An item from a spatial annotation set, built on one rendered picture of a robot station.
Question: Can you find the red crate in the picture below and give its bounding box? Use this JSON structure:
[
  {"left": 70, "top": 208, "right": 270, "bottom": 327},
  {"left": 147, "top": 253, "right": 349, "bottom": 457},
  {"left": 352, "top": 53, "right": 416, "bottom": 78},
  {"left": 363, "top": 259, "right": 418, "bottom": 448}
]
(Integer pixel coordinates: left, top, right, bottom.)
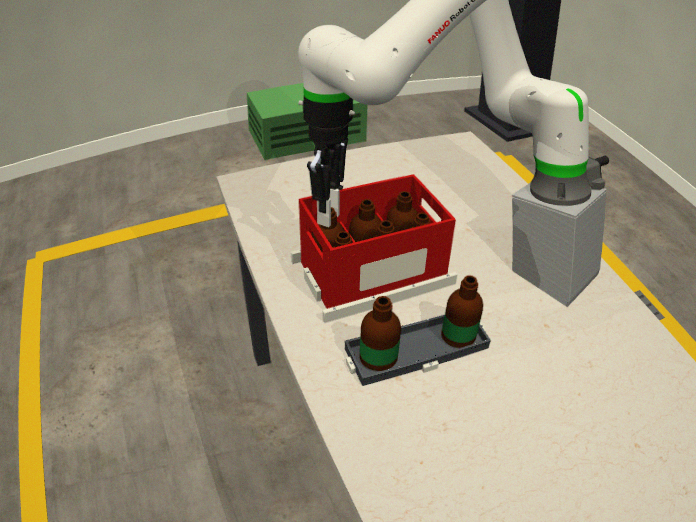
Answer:
[{"left": 299, "top": 177, "right": 450, "bottom": 309}]

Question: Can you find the brown bottle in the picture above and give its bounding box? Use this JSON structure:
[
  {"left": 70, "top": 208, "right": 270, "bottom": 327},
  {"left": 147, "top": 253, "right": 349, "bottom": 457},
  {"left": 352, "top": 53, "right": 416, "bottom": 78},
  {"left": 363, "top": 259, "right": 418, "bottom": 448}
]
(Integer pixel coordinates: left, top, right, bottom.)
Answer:
[
  {"left": 359, "top": 296, "right": 401, "bottom": 371},
  {"left": 441, "top": 275, "right": 484, "bottom": 348},
  {"left": 332, "top": 231, "right": 352, "bottom": 248},
  {"left": 411, "top": 213, "right": 430, "bottom": 228},
  {"left": 349, "top": 199, "right": 381, "bottom": 242},
  {"left": 386, "top": 191, "right": 418, "bottom": 232},
  {"left": 311, "top": 207, "right": 345, "bottom": 252},
  {"left": 373, "top": 220, "right": 394, "bottom": 238}
]

